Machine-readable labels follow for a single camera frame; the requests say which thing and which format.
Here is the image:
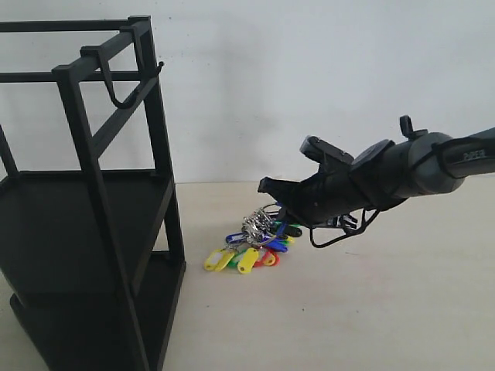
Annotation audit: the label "black front hook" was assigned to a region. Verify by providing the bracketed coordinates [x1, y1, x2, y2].
[80, 45, 142, 110]

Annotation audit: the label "black rear hook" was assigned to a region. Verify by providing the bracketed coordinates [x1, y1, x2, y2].
[120, 21, 164, 78]

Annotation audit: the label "black cable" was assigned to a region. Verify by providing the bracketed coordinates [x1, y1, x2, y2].
[308, 142, 449, 249]

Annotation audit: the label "black metal shelf rack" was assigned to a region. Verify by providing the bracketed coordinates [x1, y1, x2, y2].
[1, 16, 186, 370]

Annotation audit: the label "black hook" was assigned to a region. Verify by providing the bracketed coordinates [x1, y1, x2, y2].
[120, 21, 164, 78]
[80, 45, 142, 110]

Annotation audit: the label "colourful key tag bunch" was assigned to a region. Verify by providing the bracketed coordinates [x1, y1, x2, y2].
[203, 203, 302, 274]

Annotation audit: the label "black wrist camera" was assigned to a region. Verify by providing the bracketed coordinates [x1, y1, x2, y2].
[299, 135, 354, 172]

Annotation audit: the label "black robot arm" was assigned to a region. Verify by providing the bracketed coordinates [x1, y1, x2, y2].
[258, 128, 494, 227]

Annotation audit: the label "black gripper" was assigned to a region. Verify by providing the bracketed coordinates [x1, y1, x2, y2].
[257, 172, 377, 226]

